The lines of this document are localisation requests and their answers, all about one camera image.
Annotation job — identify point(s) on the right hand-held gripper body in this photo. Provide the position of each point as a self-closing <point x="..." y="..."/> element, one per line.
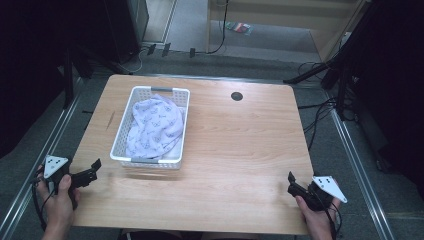
<point x="320" y="195"/>

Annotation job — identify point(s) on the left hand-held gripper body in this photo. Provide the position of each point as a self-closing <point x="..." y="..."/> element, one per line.
<point x="58" y="171"/>

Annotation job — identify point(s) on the person's right hand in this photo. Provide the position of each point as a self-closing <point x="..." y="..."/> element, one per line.
<point x="316" y="223"/>

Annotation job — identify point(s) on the person's left hand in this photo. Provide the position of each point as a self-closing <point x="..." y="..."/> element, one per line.
<point x="60" y="206"/>

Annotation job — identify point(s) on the white perforated plastic basket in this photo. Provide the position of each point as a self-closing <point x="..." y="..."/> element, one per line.
<point x="128" y="133"/>

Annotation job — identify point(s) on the lavender patterned cloth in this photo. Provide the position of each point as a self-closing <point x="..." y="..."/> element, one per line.
<point x="155" y="126"/>

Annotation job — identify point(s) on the black power plug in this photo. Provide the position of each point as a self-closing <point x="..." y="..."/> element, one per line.
<point x="166" y="49"/>
<point x="192" y="52"/>
<point x="151" y="49"/>

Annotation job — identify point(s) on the black metal stand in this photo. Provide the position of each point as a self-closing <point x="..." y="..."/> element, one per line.
<point x="340" y="56"/>

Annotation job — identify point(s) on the black cabinet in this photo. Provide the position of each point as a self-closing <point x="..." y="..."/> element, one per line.
<point x="126" y="26"/>

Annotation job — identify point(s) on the colourful packet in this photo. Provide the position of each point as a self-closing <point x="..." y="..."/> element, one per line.
<point x="240" y="27"/>

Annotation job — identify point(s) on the metal floor rail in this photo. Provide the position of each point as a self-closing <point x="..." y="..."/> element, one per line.
<point x="363" y="173"/>
<point x="36" y="160"/>

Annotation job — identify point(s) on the light wooden frame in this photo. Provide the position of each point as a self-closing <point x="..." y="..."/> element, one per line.
<point x="266" y="13"/>

